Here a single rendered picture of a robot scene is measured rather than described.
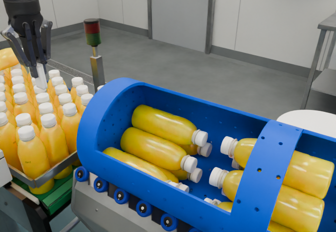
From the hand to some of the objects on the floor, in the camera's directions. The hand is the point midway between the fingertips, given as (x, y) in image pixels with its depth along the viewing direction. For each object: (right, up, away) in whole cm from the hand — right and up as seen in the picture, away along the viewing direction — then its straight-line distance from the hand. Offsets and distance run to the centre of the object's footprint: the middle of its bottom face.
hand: (39, 76), depth 77 cm
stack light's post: (+2, -81, +107) cm, 134 cm away
